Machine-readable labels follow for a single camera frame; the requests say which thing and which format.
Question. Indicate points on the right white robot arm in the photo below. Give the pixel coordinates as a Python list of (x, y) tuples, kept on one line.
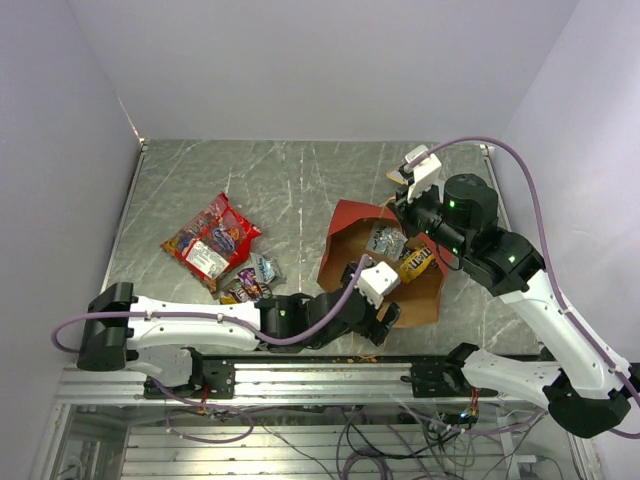
[(585, 387)]

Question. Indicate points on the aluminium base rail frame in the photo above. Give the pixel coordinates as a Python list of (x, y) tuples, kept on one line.
[(303, 417)]

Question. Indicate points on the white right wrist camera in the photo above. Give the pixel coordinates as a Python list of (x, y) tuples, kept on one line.
[(420, 171)]

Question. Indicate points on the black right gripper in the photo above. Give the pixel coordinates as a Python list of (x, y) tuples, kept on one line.
[(406, 210)]

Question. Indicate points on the red brown paper bag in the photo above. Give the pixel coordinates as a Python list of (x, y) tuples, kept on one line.
[(346, 240)]

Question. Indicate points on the large red snack bag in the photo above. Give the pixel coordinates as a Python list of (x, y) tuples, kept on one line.
[(216, 241)]

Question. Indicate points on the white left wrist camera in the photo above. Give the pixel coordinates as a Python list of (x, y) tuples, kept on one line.
[(376, 282)]

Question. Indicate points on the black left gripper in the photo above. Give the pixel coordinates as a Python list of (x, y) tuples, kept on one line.
[(367, 328)]

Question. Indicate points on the yellow m&m's packet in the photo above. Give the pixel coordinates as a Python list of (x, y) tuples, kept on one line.
[(229, 299), (414, 261)]

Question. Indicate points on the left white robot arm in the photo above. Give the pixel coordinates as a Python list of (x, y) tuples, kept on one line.
[(121, 325)]

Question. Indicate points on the light blue snack packet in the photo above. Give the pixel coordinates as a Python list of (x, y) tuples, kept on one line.
[(386, 240)]

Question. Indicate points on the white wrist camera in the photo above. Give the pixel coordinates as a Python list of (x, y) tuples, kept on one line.
[(376, 282), (420, 171)]

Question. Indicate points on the grey silver snack wrapper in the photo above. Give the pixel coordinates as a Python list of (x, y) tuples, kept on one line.
[(267, 270)]

